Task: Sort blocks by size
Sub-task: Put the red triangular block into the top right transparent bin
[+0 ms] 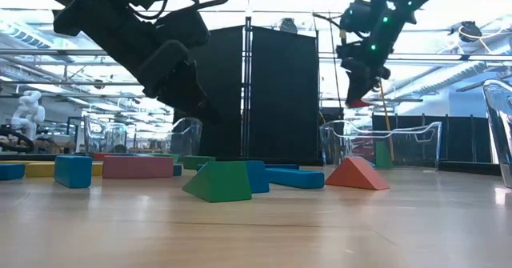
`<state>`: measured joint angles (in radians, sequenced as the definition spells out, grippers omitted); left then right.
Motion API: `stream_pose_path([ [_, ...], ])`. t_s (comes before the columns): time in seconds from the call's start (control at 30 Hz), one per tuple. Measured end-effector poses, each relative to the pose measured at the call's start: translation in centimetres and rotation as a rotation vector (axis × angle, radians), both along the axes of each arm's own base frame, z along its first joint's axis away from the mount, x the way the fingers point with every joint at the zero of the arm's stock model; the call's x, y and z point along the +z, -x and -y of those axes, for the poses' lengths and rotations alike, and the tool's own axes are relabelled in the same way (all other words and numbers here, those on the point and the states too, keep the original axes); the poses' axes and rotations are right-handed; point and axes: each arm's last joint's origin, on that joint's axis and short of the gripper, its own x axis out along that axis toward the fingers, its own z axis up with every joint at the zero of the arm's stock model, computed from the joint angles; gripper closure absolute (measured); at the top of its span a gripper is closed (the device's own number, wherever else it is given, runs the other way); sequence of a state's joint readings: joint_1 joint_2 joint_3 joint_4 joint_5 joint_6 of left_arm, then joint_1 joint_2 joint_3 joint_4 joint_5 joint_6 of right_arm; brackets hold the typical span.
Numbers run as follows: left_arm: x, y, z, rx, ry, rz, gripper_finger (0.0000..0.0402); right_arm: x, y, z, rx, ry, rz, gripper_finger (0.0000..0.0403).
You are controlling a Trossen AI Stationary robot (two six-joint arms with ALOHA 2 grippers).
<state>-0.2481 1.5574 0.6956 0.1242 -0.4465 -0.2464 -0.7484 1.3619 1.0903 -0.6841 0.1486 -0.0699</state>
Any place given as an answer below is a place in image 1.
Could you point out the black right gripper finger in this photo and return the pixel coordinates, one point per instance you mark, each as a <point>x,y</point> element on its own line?
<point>370,86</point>
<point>357,88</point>

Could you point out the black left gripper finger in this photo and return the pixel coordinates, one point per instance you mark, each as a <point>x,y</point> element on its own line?
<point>180,100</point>
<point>200,96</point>

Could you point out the medium green block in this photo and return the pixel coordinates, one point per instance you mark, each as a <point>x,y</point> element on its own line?
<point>383,155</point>

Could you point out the medium blue block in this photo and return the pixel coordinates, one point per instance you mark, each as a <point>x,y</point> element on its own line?
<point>258,176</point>
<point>372,164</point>

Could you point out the orange triangular prism block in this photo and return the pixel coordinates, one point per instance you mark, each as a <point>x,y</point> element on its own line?
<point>357,174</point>

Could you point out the green triangular prism block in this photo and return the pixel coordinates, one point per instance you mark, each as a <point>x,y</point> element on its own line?
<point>222,182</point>

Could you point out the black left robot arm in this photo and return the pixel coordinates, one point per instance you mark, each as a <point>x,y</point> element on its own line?
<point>88,24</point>

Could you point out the black folding partition screen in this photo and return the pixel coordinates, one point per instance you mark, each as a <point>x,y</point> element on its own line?
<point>280,100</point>

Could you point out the long pink block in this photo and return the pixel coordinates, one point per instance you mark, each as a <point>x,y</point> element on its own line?
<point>138,167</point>

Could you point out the long yellow block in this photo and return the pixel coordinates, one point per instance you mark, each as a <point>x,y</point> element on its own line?
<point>40,169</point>
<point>97,168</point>

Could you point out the long dark blue block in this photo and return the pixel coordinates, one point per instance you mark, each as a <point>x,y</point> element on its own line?
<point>282,166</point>

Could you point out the blue upright cube block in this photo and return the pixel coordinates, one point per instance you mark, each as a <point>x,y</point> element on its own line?
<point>73,171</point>

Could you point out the large clear plastic bin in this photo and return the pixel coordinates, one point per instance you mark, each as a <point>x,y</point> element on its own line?
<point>500,132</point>

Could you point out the white robot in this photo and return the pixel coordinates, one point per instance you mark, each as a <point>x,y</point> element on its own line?
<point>28,114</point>

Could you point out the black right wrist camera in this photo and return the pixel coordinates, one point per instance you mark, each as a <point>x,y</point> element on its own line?
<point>347,58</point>

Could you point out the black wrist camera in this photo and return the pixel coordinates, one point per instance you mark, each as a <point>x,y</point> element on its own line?
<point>347,58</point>
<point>182,28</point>

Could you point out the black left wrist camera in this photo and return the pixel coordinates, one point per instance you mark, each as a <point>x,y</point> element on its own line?
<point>182,28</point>

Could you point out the black overhead camera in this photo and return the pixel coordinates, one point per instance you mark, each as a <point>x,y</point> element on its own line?
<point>288,25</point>

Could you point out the low black partition wall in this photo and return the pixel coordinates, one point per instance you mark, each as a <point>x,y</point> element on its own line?
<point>460,140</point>

